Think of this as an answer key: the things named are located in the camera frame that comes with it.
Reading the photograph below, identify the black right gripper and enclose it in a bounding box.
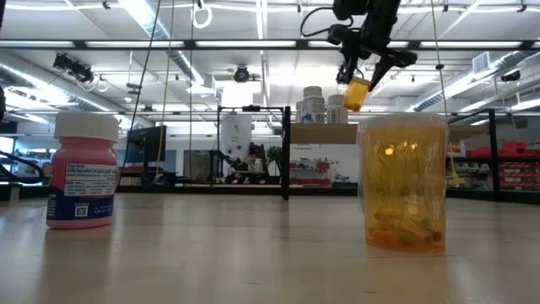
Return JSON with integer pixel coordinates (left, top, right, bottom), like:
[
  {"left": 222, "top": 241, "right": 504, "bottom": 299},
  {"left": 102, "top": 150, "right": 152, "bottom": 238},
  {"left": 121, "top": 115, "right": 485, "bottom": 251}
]
[{"left": 336, "top": 12, "right": 419, "bottom": 92}]

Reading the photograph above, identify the white bottle blue label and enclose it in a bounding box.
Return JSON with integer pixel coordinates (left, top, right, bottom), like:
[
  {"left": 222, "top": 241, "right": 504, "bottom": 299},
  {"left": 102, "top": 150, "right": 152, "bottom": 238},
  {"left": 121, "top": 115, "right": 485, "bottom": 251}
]
[
  {"left": 300, "top": 85, "right": 326, "bottom": 124},
  {"left": 327, "top": 94, "right": 349, "bottom": 124}
]

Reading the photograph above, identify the small rack with red bins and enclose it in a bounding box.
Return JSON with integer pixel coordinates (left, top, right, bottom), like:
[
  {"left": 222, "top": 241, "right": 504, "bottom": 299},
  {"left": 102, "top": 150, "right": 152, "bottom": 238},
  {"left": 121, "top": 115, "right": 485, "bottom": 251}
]
[{"left": 289, "top": 159, "right": 332, "bottom": 187}]

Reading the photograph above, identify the small background green plant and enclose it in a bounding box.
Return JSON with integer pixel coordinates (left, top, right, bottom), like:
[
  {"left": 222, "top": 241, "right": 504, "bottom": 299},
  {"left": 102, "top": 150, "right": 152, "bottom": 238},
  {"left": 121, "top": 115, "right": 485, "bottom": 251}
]
[{"left": 266, "top": 145, "right": 283, "bottom": 174}]

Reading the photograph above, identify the person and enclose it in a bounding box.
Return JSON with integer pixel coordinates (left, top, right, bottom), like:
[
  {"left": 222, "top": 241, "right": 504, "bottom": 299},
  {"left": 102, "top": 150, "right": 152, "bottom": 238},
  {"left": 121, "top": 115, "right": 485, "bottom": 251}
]
[{"left": 246, "top": 151, "right": 266, "bottom": 183}]

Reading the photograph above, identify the shelving with red bins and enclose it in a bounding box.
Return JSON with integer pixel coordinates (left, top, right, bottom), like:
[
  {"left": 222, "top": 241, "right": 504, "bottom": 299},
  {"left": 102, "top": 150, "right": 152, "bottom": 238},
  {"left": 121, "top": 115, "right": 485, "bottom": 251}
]
[{"left": 446, "top": 141, "right": 540, "bottom": 191}]

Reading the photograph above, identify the black background monitor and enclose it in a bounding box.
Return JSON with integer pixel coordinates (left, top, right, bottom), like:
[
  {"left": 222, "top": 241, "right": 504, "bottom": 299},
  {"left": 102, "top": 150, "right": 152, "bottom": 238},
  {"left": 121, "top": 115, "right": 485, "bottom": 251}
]
[{"left": 126, "top": 125, "right": 168, "bottom": 166}]

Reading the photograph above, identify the black ceiling-mounted equipment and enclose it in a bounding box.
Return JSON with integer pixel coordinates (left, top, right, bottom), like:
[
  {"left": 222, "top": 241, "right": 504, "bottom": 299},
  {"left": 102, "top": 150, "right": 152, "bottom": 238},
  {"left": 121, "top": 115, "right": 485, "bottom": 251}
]
[{"left": 52, "top": 52, "right": 95, "bottom": 84}]

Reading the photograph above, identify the pink bottle white cap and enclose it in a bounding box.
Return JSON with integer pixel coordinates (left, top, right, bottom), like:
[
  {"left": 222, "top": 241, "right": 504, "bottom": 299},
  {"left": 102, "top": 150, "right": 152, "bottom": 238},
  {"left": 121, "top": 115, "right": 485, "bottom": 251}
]
[{"left": 46, "top": 111, "right": 121, "bottom": 231}]

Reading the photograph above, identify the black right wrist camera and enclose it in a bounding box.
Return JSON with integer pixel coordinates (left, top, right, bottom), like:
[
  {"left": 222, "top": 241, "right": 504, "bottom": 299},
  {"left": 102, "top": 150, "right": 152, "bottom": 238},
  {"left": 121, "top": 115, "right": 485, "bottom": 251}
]
[{"left": 327, "top": 24, "right": 360, "bottom": 46}]

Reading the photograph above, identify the wooden shelf black metal frame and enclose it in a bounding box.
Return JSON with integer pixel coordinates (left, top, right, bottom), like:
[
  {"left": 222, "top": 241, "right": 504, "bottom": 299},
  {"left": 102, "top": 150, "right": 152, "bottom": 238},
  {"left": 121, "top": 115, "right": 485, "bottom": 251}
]
[{"left": 281, "top": 106, "right": 497, "bottom": 202}]

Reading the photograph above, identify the black metal frame stand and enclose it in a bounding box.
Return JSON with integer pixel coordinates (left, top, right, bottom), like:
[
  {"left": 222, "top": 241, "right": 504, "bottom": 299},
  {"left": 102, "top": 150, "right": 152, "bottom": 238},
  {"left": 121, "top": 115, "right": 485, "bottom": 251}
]
[{"left": 216, "top": 104, "right": 288, "bottom": 187}]

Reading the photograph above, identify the round black ceiling camera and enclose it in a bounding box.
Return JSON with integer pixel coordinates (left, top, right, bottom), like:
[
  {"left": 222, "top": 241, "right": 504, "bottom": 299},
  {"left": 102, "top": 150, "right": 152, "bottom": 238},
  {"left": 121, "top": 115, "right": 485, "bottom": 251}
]
[{"left": 233, "top": 65, "right": 251, "bottom": 84}]

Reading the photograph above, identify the thin hanging cord yellow end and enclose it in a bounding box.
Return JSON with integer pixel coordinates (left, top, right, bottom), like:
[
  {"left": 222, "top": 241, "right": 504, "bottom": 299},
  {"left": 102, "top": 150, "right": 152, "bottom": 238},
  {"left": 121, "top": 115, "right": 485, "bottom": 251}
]
[{"left": 429, "top": 0, "right": 466, "bottom": 187}]

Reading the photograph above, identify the white hanging ring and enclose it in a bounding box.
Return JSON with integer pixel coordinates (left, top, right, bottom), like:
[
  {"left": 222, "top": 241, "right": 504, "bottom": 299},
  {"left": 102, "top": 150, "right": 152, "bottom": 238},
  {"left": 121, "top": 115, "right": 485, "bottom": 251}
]
[{"left": 192, "top": 3, "right": 213, "bottom": 30}]

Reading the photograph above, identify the silver ventilation duct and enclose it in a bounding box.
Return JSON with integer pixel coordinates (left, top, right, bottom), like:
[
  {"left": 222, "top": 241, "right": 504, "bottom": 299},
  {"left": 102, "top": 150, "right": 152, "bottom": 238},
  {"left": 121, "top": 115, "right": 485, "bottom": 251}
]
[{"left": 120, "top": 0, "right": 216, "bottom": 92}]

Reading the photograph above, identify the black hanging cable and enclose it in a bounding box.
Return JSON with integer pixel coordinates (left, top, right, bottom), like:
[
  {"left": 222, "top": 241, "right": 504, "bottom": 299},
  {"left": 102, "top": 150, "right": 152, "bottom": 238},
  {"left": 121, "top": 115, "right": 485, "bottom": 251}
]
[{"left": 121, "top": 0, "right": 162, "bottom": 178}]

